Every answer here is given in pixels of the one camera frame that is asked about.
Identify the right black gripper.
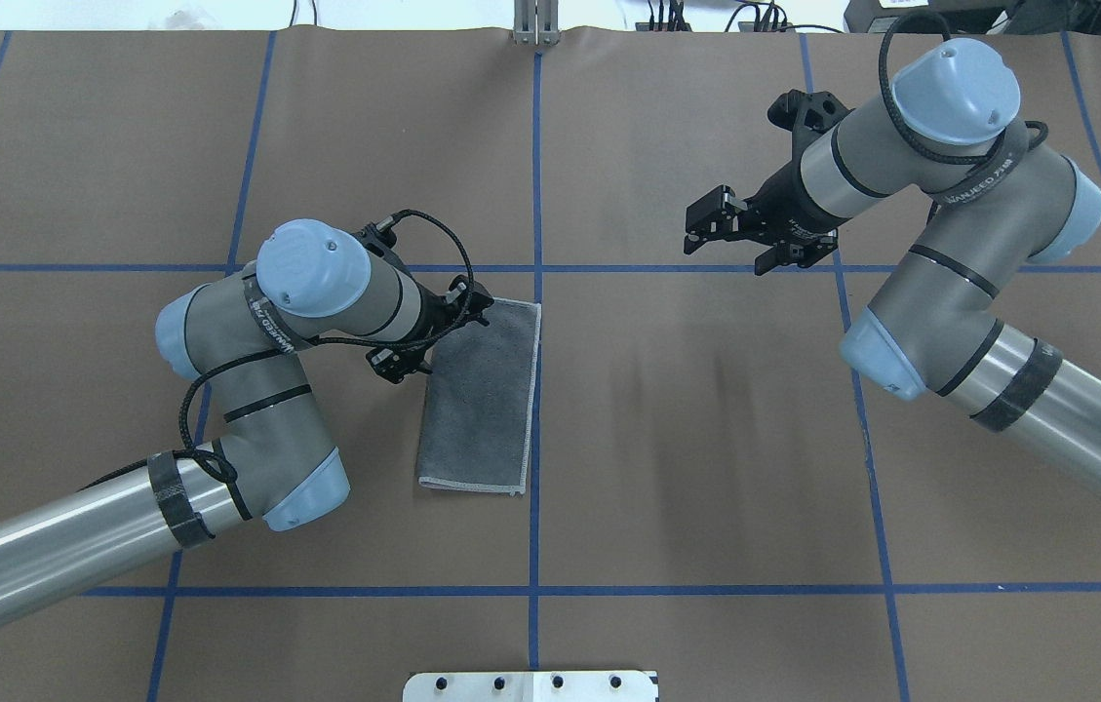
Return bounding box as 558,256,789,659
684,161,844,276

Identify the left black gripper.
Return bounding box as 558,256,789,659
366,276,493,383

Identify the pink and grey towel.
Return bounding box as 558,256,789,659
415,298,542,496

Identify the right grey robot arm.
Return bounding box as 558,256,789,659
684,37,1101,501

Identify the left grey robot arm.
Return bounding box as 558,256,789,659
0,212,493,627

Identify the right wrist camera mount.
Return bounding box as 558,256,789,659
766,89,852,155

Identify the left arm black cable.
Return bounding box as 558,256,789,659
72,209,475,489

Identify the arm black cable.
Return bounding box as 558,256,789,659
72,209,475,489
877,10,1050,167

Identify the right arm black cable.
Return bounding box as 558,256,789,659
877,10,1050,167

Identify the aluminium frame post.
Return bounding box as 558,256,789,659
511,0,562,46

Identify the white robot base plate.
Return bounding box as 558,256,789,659
402,670,661,701

